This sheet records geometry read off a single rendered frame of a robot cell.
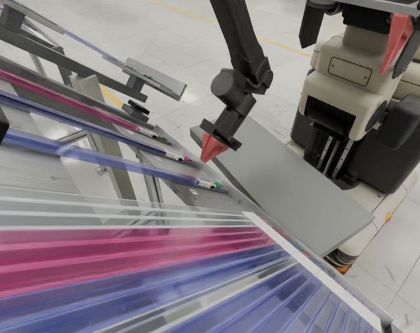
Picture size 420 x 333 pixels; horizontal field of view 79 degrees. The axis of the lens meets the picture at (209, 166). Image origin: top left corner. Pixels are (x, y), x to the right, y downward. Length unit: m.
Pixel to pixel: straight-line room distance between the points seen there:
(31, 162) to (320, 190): 0.70
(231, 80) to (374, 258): 1.18
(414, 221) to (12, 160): 1.73
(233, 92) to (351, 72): 0.42
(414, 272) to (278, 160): 0.94
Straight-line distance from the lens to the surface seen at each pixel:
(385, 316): 0.53
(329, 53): 0.89
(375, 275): 1.47
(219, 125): 0.62
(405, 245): 1.64
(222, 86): 0.58
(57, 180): 0.27
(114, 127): 0.57
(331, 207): 0.78
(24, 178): 0.25
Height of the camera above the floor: 1.17
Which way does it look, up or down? 45 degrees down
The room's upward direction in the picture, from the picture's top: straight up
